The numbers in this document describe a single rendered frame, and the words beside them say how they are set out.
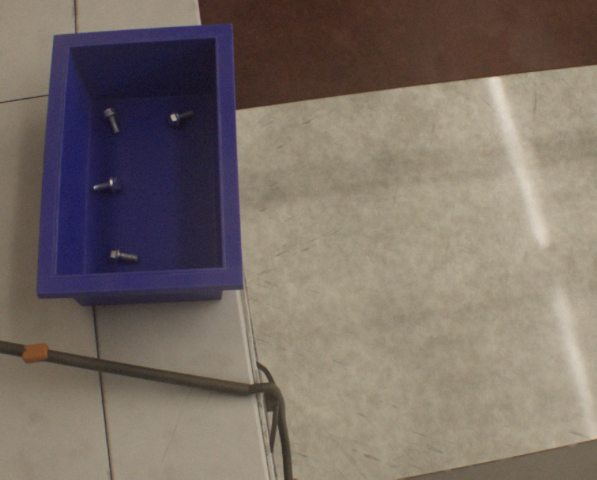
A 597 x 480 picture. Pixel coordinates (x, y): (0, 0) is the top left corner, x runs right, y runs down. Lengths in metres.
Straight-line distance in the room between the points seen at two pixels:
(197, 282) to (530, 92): 1.33
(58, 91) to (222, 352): 0.25
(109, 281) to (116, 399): 0.10
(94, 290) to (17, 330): 0.11
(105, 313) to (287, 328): 0.90
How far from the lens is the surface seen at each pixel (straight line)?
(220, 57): 0.77
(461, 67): 1.92
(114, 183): 0.79
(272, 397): 0.75
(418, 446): 1.59
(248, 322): 1.19
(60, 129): 0.75
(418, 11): 1.99
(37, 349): 0.72
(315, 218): 1.71
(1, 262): 0.80
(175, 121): 0.82
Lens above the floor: 1.54
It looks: 65 degrees down
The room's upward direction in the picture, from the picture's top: 3 degrees clockwise
